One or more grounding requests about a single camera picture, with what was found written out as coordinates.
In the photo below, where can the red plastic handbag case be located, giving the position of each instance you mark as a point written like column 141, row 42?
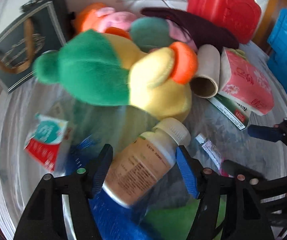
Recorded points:
column 240, row 17

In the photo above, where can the lime green frog plush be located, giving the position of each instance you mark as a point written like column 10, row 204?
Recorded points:
column 170, row 223

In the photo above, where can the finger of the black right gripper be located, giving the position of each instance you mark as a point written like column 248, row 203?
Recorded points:
column 264, row 133

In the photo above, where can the green yellow duck plush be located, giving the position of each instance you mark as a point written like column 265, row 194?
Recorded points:
column 109, row 69

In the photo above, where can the metal binder clip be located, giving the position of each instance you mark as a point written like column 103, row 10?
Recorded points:
column 29, row 4

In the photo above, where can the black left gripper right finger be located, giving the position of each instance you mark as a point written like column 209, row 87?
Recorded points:
column 228, row 208

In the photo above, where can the orange pink plush toy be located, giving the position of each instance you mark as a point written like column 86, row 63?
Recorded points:
column 148, row 33

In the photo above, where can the red teal small packet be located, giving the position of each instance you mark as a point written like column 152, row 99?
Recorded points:
column 46, row 141

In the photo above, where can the small ointment tube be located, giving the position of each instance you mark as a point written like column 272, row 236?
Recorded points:
column 211, row 150

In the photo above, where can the cardboard tube roll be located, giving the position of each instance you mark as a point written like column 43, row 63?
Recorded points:
column 206, row 79

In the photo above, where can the green white medicine box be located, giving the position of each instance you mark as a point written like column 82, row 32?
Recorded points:
column 238, row 114

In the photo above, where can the dark maroon cloth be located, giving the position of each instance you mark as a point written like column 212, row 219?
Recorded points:
column 199, row 29

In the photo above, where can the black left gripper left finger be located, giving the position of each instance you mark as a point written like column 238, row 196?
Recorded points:
column 44, row 217

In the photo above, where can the pink tissue pack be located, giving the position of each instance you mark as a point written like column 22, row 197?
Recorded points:
column 243, row 83

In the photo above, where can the dark green gift bag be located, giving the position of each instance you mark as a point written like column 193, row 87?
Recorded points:
column 45, row 27

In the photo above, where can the white medicine bottle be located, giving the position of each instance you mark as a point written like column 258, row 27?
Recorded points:
column 139, row 166

